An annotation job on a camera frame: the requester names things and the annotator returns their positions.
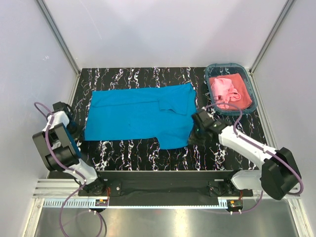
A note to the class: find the left small circuit board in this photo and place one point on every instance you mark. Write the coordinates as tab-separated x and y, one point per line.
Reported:
102	202

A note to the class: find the blue t shirt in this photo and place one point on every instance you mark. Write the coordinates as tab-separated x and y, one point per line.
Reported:
164	113

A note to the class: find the white slotted cable duct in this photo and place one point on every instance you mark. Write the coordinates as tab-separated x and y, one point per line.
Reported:
115	203

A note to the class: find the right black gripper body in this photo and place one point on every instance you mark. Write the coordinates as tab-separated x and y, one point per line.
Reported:
197	137

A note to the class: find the right aluminium frame post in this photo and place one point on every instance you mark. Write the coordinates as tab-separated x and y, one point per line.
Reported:
273	32

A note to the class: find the left aluminium frame post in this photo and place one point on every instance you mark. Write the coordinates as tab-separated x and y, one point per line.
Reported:
57	34

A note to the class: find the teal transparent plastic bin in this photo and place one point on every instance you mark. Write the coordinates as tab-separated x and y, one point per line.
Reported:
215	70

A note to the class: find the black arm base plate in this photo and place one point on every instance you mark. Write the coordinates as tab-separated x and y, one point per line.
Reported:
209	183

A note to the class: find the aluminium frame post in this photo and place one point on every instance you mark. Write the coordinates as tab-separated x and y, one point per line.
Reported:
57	34
273	32

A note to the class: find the right small circuit board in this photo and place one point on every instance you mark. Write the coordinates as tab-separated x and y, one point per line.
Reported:
235	203

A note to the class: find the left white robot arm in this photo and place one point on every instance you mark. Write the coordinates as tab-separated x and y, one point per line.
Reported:
56	145

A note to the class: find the small circuit board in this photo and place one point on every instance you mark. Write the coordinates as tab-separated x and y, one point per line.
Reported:
235	203
102	202

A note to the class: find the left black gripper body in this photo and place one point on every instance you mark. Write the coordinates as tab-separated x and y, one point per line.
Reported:
75	130

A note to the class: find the salmon pink folded t shirt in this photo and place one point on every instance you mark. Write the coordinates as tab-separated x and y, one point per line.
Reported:
239	84

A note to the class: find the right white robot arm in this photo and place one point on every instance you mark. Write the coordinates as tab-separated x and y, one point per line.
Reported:
277	173

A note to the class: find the light pink t shirt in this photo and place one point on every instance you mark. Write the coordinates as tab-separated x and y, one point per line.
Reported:
224	92

